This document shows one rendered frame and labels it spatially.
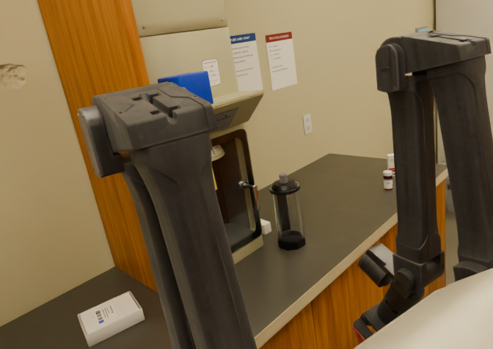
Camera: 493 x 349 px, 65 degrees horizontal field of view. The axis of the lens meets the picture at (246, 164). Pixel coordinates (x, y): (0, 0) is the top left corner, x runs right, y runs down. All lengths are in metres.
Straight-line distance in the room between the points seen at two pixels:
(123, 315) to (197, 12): 0.89
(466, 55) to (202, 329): 0.47
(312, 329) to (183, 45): 0.95
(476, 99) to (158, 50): 0.79
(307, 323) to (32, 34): 1.24
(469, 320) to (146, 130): 0.33
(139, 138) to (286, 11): 1.92
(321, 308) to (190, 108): 1.10
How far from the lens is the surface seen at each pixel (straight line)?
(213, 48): 1.23
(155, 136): 0.32
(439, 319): 0.42
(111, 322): 1.22
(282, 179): 1.33
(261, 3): 2.05
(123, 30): 0.99
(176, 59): 1.15
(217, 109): 1.09
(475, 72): 0.62
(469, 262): 0.68
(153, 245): 0.43
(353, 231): 1.50
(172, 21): 1.16
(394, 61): 0.62
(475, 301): 0.44
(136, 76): 0.98
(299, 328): 1.29
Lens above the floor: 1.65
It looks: 17 degrees down
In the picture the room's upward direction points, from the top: 9 degrees counter-clockwise
